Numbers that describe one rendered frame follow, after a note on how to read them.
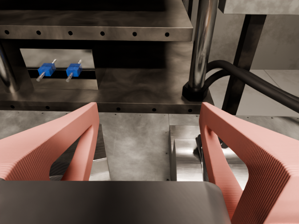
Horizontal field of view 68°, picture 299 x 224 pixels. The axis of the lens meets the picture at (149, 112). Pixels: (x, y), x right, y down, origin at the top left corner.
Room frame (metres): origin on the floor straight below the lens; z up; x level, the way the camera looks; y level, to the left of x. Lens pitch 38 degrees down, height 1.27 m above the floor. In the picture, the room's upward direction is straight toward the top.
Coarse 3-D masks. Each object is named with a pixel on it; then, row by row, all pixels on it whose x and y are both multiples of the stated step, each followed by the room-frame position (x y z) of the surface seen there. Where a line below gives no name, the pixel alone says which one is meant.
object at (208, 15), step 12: (204, 0) 0.72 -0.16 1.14; (216, 0) 0.72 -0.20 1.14; (204, 12) 0.72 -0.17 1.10; (216, 12) 0.73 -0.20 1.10; (204, 24) 0.72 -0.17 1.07; (204, 36) 0.71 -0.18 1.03; (204, 48) 0.71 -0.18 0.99; (192, 60) 0.73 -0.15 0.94; (204, 60) 0.72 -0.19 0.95; (192, 72) 0.73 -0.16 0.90; (204, 72) 0.72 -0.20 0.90; (192, 84) 0.72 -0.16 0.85; (204, 84) 0.76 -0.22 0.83; (192, 96) 0.70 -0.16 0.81; (204, 96) 0.72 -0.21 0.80
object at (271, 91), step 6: (270, 90) 0.59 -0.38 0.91; (276, 90) 0.59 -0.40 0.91; (270, 96) 0.58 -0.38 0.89; (276, 96) 0.57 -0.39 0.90; (282, 96) 0.57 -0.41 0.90; (288, 96) 0.57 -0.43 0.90; (282, 102) 0.56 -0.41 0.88; (288, 102) 0.55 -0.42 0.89; (294, 102) 0.55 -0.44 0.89; (294, 108) 0.54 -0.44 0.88
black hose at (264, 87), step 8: (208, 64) 0.78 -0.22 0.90; (216, 64) 0.75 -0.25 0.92; (224, 64) 0.72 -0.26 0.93; (232, 64) 0.71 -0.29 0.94; (232, 72) 0.68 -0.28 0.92; (240, 72) 0.66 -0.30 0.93; (248, 80) 0.63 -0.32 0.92; (256, 80) 0.62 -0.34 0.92; (256, 88) 0.61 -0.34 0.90; (264, 88) 0.60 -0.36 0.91
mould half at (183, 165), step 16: (176, 128) 0.46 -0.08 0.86; (192, 128) 0.46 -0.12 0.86; (176, 144) 0.33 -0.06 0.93; (192, 144) 0.33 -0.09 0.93; (224, 144) 0.33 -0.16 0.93; (176, 160) 0.29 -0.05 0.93; (192, 160) 0.29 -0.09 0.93; (240, 160) 0.29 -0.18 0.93; (176, 176) 0.26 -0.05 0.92; (192, 176) 0.26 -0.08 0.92; (240, 176) 0.26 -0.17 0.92
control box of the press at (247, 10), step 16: (224, 0) 0.86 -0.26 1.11; (240, 0) 0.84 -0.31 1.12; (256, 0) 0.84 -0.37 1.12; (272, 0) 0.84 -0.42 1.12; (288, 0) 0.84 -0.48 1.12; (256, 16) 0.89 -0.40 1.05; (256, 32) 0.89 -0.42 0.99; (240, 48) 0.91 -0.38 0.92; (240, 64) 0.89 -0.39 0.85; (240, 80) 0.89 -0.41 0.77; (240, 96) 0.89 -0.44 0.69
